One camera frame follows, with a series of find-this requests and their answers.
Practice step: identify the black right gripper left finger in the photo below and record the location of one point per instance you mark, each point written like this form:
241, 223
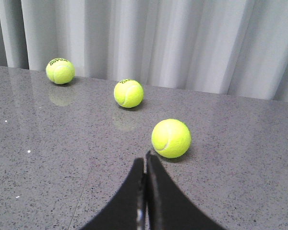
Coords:
125, 211

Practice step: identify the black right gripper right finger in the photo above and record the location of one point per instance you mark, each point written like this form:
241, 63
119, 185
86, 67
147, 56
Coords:
168, 207

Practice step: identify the far right tennis ball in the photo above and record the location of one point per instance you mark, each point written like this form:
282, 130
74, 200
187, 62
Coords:
171, 138

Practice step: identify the tennis ball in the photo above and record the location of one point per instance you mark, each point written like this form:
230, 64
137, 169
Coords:
171, 138
128, 93
60, 71

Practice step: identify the centre tennis ball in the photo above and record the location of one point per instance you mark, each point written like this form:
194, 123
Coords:
60, 71

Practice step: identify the grey pleated curtain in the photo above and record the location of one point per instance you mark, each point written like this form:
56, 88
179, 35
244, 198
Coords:
235, 47

